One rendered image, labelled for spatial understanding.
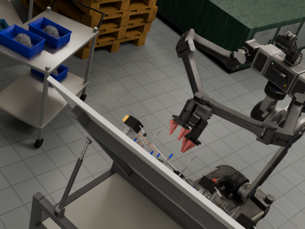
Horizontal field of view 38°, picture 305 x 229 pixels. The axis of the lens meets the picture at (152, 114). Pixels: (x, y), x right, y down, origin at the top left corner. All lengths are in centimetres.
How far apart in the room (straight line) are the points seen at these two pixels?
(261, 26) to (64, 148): 272
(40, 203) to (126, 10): 316
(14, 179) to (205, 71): 274
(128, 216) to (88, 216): 21
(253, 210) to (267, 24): 255
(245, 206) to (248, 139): 117
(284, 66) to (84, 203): 136
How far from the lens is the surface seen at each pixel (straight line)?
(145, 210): 246
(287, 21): 573
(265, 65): 273
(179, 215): 230
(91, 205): 242
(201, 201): 140
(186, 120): 215
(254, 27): 522
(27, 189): 349
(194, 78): 237
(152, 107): 447
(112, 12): 481
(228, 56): 261
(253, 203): 360
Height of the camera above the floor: 267
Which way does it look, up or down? 38 degrees down
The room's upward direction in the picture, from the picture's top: 18 degrees clockwise
